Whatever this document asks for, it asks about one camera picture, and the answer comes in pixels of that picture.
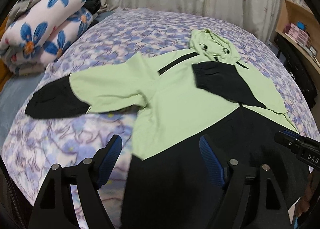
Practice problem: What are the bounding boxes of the purple floral bed sheet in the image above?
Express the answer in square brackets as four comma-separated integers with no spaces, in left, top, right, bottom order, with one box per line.
[1,9,319,228]

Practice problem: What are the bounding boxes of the light blue mattress cover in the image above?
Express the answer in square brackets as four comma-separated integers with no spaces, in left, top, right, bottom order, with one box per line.
[0,73,44,148]

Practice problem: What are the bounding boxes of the blue flower rolled blanket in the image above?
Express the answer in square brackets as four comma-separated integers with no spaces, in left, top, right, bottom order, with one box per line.
[1,0,93,75]

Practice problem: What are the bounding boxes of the pink boxes on shelf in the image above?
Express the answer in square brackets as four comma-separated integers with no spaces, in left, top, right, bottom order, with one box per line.
[283,23,311,47]

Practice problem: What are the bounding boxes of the orange wooden bed frame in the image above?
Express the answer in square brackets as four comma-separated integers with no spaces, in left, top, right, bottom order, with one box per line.
[0,18,12,91]

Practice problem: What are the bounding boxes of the wooden shelf unit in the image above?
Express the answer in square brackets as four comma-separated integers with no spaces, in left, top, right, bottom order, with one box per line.
[276,0,319,73]

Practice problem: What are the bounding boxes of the black garment by blanket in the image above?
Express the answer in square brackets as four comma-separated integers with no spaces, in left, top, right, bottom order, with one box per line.
[84,0,101,14]

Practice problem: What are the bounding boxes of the person's right hand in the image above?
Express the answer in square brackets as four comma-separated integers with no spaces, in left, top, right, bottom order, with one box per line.
[295,172,314,217]

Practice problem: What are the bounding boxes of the green and black hoodie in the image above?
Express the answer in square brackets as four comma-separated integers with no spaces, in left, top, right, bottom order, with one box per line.
[25,30,309,228]

